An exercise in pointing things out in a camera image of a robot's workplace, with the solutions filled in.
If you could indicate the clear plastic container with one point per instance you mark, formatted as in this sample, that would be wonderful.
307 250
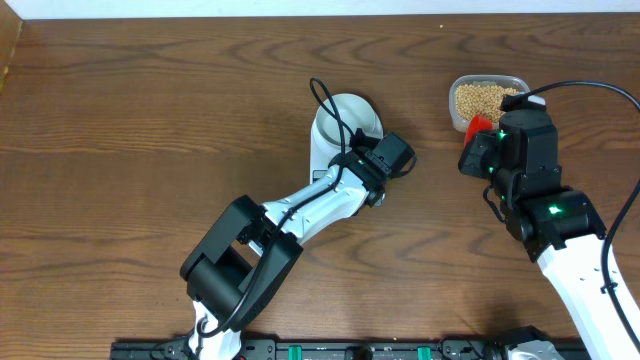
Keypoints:
461 124

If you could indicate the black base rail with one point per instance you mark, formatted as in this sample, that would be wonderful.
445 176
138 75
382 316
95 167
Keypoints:
453 349

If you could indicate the cardboard side panel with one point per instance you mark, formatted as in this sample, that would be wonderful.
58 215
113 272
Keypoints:
10 30

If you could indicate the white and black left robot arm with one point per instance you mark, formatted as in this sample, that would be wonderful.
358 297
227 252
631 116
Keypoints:
241 262

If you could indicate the pile of soybeans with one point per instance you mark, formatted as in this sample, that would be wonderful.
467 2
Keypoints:
471 100

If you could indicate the white bowl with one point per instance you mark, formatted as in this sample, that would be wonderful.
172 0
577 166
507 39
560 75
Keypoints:
355 112

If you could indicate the white digital kitchen scale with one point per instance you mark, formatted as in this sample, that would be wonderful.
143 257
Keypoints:
320 157

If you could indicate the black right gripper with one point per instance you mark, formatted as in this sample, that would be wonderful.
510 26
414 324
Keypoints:
469 163

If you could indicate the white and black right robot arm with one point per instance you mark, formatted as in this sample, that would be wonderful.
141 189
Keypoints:
559 227

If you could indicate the red plastic scoop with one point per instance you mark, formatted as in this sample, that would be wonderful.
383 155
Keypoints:
478 123

